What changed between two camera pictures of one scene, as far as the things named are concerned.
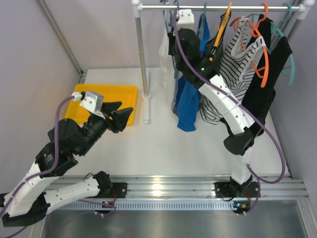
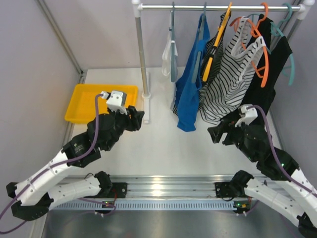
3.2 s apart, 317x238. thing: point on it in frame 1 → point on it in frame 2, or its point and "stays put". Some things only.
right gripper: x=171 y=35 → x=226 y=125
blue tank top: x=188 y=118 stays put
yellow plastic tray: x=126 y=95 stays put
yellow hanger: x=221 y=28 stays put
